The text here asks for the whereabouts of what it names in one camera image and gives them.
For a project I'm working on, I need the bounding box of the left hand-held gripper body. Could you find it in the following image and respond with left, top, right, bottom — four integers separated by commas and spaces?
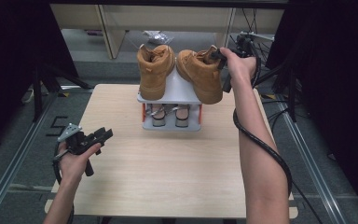
56, 123, 106, 177

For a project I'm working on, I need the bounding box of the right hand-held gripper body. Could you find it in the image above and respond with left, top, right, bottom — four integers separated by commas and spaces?
223, 31, 275, 94

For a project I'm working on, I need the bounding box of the tan suede boot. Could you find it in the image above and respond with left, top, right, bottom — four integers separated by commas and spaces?
136, 43, 176, 101
175, 44, 227, 105

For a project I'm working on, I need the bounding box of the white two-tier shoe rack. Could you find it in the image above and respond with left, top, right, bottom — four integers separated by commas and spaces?
136, 64, 207, 133

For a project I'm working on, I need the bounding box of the black rhinestone strap sandal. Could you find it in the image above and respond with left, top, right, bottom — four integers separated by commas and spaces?
167, 104, 191, 129
145, 103, 169, 128

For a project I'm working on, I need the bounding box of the person's right hand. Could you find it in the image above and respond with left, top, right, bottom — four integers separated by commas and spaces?
219, 47, 258, 91

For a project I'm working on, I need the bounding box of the person's left hand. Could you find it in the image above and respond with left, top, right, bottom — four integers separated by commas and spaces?
57, 141, 103, 185

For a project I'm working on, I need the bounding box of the clear crumpled plastic bag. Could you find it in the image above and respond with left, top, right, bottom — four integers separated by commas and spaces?
148, 32, 175, 47

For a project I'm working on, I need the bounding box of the black metal stand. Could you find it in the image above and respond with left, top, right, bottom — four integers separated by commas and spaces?
31, 63, 92, 122
255, 60, 299, 123

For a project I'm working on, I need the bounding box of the beige wooden desk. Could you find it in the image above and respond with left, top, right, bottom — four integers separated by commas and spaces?
48, 3, 285, 62

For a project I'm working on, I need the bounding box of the black curtain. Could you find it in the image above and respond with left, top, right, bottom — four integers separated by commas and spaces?
265, 0, 358, 216
0, 0, 78, 157

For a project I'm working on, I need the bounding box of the bundle of black floor cables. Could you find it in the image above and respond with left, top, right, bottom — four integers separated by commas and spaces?
229, 7, 276, 68

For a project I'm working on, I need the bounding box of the left hand-held gripper black cable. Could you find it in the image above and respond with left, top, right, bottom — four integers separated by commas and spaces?
51, 141, 76, 224

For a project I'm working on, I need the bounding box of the hand-held gripper black cable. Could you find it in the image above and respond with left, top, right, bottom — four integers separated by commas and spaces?
51, 141, 76, 224
232, 36, 294, 199

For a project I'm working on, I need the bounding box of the grey metal floor rail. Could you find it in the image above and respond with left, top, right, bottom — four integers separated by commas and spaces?
274, 96, 348, 224
0, 90, 60, 224

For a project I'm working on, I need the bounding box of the right hand-held gripper black cable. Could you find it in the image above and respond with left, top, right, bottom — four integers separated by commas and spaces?
232, 36, 294, 199

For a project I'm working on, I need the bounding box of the thin black floor cable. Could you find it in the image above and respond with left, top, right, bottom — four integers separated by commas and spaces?
292, 181, 325, 224

